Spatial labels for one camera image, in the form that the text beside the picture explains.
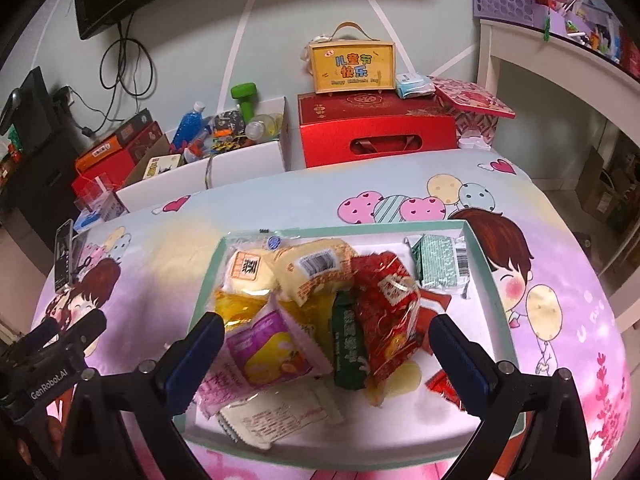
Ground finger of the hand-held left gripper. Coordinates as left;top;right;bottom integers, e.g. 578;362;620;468
27;309;107;361
0;319;58;358

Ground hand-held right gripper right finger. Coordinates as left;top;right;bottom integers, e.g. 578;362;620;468
427;313;593;480

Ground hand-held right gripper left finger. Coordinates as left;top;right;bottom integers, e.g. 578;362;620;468
60;311;227;480

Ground yellow snack packet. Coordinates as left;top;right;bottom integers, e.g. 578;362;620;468
214;290;281;333

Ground red white-striped snack packet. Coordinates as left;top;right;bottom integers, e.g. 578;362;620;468
417;287;468;407

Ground pink purple snack packet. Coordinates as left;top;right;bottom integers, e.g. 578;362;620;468
192;307;336;418

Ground teal cardboard tray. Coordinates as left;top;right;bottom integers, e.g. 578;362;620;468
172;220;527;457

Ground red transparent snack packet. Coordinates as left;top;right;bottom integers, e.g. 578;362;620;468
350;250;423;386

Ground white clear pastry packet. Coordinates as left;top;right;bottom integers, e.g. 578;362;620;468
217;377;341;451

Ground clear black-label bread packet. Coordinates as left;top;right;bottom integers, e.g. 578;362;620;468
220;230;301;301

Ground pale teal snack packet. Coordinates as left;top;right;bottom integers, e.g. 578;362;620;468
405;232;471;298

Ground dark green snack packet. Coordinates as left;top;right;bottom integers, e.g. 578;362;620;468
330;290;371;392

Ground cream bread packet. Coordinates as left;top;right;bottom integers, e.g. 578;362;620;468
272;239;358;308

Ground black smartphone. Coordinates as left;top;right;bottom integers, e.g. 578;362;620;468
52;219;76;295

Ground printed cartoon blanket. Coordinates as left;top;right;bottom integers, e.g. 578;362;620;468
27;150;633;480

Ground blue white small box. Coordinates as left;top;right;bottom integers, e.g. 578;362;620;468
74;205;126;233

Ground clear plastic container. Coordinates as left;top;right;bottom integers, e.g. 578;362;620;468
74;172;118;218

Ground black cabinet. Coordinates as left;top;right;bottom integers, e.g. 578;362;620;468
0;125;81;261

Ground small yellow card box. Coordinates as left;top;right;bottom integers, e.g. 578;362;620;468
144;155;182;180

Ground orange box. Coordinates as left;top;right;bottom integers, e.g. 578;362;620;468
75;109;153;171

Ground white cardboard box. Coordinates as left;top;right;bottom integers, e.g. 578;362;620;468
116;97;293;213

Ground brown cardboard box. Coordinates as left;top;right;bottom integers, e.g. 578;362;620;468
575;147;636;233

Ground blue bottle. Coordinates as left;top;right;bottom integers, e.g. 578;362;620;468
171;101;208;153

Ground dark patterned toy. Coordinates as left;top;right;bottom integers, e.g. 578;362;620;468
214;110;247;137

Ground clear plastic bottle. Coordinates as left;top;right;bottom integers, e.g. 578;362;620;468
245;114;286;142

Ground black device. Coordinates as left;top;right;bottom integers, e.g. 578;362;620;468
0;66;61;151

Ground large red gift box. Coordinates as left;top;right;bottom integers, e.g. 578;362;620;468
297;91;461;170

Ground green dumbbell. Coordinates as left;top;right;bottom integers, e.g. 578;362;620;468
230;82;258;123

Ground pink patterned box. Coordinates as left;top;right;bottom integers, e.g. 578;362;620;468
430;76;516;148

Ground blue tissue pack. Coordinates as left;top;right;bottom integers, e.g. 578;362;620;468
395;72;436;100

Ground white desk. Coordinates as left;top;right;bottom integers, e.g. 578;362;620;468
477;19;640;321

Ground black cables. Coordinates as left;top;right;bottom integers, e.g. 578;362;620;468
65;12;151;136

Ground yellow gift box with handle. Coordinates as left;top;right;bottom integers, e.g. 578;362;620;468
302;22;398;97

